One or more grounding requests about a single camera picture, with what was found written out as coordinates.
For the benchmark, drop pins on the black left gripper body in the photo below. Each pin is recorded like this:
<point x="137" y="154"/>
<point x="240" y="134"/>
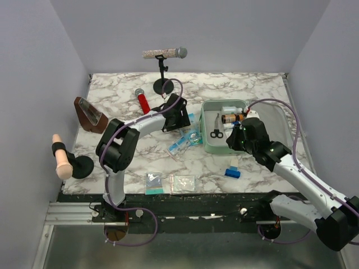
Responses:
<point x="180" y="121"/>

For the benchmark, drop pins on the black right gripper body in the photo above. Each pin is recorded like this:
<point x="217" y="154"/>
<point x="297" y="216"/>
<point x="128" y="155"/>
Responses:
<point x="238" y="142"/>

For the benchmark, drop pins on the cotton swab packet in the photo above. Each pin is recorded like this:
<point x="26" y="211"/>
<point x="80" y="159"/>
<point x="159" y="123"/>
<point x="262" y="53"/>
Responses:
<point x="192" y="132"/>

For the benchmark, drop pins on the blue white bandage roll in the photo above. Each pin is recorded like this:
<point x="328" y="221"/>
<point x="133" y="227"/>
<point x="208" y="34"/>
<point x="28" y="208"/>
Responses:
<point x="227" y="126"/>

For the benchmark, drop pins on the brown medicine bottle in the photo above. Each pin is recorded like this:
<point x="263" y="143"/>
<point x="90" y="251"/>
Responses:
<point x="231" y="118"/>

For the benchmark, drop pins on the alcohol wipes bag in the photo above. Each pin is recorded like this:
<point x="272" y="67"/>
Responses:
<point x="177" y="149"/>

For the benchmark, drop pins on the black scissors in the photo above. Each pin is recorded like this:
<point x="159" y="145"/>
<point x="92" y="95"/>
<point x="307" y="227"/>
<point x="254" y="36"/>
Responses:
<point x="216" y="133"/>

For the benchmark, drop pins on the white plastic bottle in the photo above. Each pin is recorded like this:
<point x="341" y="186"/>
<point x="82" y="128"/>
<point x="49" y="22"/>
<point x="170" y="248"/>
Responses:
<point x="231" y="110"/>

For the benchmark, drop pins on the green medicine kit case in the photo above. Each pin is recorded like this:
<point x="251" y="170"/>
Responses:
<point x="265" y="121"/>

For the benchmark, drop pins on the small teal zip bag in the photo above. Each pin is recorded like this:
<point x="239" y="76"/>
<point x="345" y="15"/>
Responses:
<point x="153" y="183"/>

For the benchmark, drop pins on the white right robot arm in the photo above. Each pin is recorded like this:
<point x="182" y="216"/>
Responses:
<point x="330" y="214"/>

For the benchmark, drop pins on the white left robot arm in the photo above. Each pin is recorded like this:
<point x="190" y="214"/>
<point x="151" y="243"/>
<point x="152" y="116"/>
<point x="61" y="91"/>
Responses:
<point x="118" y="143"/>

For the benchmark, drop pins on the black microphone stand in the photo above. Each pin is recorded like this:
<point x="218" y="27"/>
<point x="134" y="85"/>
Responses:
<point x="162" y="85"/>

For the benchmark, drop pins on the blue white toy brick stack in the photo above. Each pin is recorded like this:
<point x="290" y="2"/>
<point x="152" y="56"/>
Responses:
<point x="233" y="170"/>

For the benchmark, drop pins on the red microphone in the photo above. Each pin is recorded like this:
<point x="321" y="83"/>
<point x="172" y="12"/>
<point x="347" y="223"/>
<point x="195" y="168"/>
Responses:
<point x="139" y="93"/>

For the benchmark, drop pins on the glitter microphone on stand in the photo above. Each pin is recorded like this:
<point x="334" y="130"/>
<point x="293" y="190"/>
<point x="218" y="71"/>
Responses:
<point x="180" y="53"/>

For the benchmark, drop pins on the clear bag of masks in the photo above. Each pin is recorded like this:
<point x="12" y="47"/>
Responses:
<point x="182" y="183"/>

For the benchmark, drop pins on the brown metronome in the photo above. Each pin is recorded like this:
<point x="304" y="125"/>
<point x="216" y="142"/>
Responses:
<point x="90" y="118"/>

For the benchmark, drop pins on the black round stand base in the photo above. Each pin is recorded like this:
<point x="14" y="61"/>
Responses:
<point x="82" y="167"/>

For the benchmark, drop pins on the beige microphone on stand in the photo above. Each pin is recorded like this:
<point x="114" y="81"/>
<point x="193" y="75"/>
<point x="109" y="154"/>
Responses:
<point x="64" y="169"/>

